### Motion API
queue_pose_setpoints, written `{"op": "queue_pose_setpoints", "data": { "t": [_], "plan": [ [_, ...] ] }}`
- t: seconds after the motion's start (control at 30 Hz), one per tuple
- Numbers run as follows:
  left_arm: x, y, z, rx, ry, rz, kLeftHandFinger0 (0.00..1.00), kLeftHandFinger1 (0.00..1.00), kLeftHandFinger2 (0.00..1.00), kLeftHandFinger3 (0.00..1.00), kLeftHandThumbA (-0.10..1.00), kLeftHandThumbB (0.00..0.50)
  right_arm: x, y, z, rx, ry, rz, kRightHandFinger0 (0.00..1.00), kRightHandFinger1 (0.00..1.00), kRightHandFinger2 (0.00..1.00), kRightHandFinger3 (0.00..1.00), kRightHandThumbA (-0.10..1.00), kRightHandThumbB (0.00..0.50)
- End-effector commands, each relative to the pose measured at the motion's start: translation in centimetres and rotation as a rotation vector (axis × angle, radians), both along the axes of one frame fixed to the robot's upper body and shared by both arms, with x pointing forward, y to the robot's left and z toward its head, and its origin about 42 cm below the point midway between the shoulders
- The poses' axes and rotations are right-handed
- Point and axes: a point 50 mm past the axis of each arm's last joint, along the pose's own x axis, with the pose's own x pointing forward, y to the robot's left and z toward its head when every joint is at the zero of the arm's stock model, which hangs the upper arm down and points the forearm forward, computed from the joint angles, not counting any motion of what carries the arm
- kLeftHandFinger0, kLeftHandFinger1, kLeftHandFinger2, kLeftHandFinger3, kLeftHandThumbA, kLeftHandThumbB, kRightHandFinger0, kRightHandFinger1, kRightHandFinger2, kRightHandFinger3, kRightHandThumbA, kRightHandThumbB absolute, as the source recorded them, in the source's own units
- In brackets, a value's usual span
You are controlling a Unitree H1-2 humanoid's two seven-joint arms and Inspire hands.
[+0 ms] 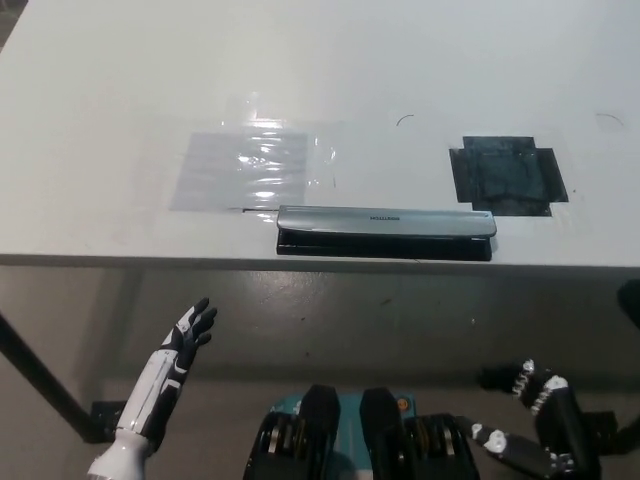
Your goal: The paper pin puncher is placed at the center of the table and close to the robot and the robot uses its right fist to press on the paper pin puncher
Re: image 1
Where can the dark rounded object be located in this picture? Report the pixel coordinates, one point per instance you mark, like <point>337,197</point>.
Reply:
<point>631,300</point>

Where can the clear glossy tape patch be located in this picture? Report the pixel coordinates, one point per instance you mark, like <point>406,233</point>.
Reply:
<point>322,150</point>

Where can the black table foot plate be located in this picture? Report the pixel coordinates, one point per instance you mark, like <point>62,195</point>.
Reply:
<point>107,420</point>
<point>602,425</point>

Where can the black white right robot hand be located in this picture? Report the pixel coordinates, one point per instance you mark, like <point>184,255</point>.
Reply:
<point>562,425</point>

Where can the grey translucent plastic sheet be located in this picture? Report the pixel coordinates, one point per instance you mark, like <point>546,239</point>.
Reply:
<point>235,175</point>

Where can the black metal table leg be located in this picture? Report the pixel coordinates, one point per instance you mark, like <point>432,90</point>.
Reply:
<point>40,372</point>

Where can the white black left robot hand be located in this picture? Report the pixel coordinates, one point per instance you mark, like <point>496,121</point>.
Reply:
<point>160,380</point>

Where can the black tape patch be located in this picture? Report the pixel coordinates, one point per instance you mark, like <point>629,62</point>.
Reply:
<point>505,177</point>

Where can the silver black heat sealer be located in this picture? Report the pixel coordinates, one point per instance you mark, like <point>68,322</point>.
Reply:
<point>380,222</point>

